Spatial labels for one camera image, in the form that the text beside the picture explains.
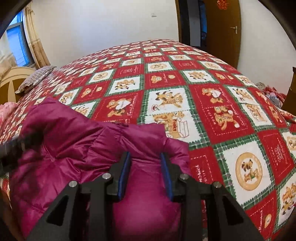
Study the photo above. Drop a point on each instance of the magenta puffer jacket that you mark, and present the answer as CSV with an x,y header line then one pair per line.
x,y
80,149

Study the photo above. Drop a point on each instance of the striped pillow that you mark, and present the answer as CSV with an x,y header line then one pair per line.
x,y
34,79

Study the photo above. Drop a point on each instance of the cream wooden headboard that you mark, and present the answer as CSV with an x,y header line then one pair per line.
x,y
11,81

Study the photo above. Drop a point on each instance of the red door decoration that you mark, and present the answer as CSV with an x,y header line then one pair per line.
x,y
222,4

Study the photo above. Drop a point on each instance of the pink folded blanket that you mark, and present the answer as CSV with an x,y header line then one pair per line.
x,y
6,109

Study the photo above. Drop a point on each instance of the beige floral curtain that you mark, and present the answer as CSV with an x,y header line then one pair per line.
x,y
35,45
7,59

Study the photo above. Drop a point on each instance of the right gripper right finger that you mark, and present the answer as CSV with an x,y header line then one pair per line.
x,y
206,203

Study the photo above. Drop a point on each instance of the beige floral curtain right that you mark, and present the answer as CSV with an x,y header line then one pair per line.
x,y
35,45

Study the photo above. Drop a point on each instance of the window with blue glass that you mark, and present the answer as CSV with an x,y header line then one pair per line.
x,y
18,43

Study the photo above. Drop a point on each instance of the metal door handle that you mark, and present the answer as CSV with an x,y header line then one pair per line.
x,y
235,29

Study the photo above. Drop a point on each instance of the brown wooden door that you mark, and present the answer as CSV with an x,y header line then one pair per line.
x,y
221,41

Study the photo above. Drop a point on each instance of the wooden dresser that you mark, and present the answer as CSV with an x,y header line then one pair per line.
x,y
289,104

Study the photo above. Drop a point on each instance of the red patterned bedspread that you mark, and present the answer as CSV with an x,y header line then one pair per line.
x,y
236,135

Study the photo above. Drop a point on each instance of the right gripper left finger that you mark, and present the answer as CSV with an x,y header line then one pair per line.
x,y
84,211

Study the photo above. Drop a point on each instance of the clothes pile on floor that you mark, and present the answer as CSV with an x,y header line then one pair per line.
x,y
277,98

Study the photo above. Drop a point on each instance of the beige floral curtain left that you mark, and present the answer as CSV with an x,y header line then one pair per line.
x,y
7,59

